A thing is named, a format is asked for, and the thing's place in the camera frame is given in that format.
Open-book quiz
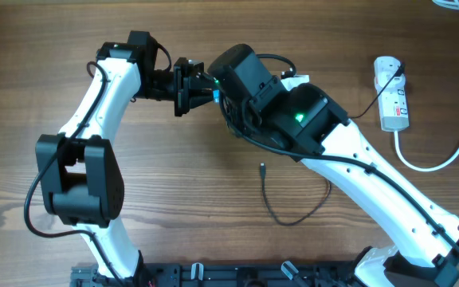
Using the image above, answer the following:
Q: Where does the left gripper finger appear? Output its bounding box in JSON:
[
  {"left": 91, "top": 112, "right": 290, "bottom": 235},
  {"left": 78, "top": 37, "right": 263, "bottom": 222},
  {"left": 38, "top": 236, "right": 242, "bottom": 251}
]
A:
[
  {"left": 191, "top": 72, "right": 216, "bottom": 90},
  {"left": 189, "top": 92, "right": 214, "bottom": 109}
]

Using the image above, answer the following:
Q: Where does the black USB charging cable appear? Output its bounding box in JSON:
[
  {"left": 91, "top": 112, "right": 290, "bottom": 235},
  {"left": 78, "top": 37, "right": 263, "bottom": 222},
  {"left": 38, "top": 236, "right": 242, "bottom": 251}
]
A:
[{"left": 259, "top": 61, "right": 406, "bottom": 227}]

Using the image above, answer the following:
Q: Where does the smartphone with teal screen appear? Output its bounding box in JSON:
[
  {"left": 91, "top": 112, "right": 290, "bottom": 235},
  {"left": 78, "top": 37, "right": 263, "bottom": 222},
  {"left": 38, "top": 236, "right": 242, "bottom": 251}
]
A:
[{"left": 213, "top": 90, "right": 220, "bottom": 103}]

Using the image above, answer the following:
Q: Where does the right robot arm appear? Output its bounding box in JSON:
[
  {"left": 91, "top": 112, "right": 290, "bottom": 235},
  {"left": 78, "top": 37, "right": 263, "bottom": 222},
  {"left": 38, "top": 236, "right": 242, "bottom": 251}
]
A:
[{"left": 208, "top": 44, "right": 459, "bottom": 286}]

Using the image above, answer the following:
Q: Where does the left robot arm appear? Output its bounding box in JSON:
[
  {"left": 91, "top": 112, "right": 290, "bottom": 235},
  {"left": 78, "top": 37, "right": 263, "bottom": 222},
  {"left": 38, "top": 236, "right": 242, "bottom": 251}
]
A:
[{"left": 24, "top": 31, "right": 219, "bottom": 286}]

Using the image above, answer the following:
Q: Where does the white power strip socket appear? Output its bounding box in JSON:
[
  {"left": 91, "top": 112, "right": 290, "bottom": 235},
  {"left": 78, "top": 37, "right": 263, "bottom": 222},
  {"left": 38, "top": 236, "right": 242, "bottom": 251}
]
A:
[{"left": 374, "top": 56, "right": 410, "bottom": 132}]

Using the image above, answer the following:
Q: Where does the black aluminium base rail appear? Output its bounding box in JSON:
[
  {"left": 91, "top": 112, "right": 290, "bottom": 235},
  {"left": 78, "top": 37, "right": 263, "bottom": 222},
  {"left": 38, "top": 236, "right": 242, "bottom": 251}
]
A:
[{"left": 70, "top": 261, "right": 361, "bottom": 287}]

